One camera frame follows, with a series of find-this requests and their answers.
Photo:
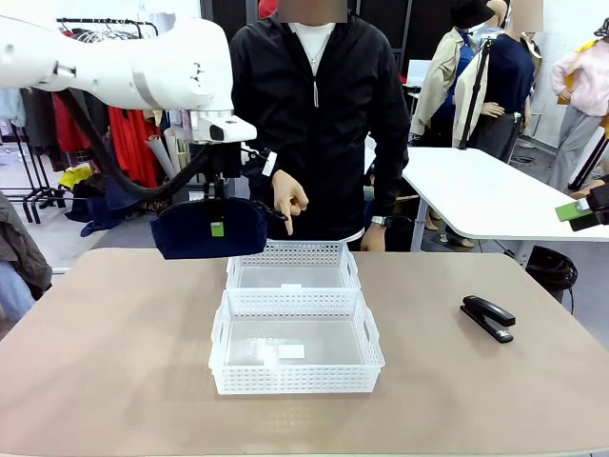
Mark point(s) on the grey jacket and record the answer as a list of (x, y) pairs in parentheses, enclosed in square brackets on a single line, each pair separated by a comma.
[(97, 114)]

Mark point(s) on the mannequin in navy top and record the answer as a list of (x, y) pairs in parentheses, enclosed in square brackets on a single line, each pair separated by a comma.
[(509, 76)]

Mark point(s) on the yellow garment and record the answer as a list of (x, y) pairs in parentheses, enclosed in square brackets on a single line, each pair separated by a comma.
[(73, 177)]

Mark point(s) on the person's right hand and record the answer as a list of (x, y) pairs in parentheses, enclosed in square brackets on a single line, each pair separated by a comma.
[(288, 190)]

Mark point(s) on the charcoal coat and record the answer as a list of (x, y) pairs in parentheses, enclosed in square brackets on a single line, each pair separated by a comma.
[(40, 124)]

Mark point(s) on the person's left forearm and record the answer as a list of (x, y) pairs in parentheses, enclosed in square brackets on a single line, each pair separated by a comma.
[(392, 185)]

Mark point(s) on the mannequin in pink sweater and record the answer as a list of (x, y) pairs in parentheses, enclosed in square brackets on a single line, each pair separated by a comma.
[(587, 81)]

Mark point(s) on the white table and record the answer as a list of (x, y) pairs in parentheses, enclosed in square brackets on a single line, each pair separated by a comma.
[(499, 190)]

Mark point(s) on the black metal clothes rack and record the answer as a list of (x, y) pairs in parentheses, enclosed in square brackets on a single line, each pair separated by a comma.
[(109, 20)]

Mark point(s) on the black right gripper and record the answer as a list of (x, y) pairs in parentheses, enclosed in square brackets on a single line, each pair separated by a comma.
[(600, 202)]

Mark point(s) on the silver wristwatch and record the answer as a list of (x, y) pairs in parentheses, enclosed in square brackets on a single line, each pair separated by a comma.
[(380, 221)]

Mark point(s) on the white chair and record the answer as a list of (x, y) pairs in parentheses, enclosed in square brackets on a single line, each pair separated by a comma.
[(418, 73)]

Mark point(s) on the dark clothes pile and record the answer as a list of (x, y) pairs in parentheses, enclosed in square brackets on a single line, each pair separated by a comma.
[(102, 209)]

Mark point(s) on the red cap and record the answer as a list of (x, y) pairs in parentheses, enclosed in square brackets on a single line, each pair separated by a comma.
[(269, 9)]

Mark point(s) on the pale blue garment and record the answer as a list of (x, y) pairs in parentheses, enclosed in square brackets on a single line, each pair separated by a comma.
[(9, 107)]

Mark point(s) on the red jacket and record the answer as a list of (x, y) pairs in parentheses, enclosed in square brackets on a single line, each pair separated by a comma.
[(71, 128)]

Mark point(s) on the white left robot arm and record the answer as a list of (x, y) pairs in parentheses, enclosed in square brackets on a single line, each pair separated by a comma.
[(143, 62)]

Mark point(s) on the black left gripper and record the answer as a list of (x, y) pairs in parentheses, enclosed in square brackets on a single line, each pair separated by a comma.
[(223, 159)]

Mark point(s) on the person's left hand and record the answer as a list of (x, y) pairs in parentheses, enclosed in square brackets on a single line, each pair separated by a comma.
[(372, 239)]

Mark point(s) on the black bucket hat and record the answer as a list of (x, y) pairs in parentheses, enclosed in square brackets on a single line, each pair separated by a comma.
[(471, 14)]

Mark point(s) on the large white perforated basket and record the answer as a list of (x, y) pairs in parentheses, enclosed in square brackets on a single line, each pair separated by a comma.
[(295, 381)]

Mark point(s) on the person in black jacket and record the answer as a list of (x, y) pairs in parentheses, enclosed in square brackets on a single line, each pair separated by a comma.
[(333, 143)]

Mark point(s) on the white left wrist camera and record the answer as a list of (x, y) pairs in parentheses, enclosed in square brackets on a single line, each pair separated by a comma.
[(269, 163)]

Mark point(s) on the navy blue zip pouch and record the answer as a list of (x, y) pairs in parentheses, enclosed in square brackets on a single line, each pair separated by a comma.
[(190, 233)]

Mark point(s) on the small white perforated basket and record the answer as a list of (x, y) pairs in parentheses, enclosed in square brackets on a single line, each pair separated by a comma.
[(290, 252)]

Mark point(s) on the leaning grey paper roll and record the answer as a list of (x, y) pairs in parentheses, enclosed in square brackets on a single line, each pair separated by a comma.
[(162, 154)]

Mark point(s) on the mannequin in beige trench coat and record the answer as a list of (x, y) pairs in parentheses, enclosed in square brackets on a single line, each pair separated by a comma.
[(438, 81)]

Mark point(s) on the black stapler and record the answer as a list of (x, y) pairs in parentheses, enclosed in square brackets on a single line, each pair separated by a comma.
[(490, 316)]

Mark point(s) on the long red dress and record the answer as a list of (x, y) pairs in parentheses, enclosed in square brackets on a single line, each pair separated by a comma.
[(133, 147)]

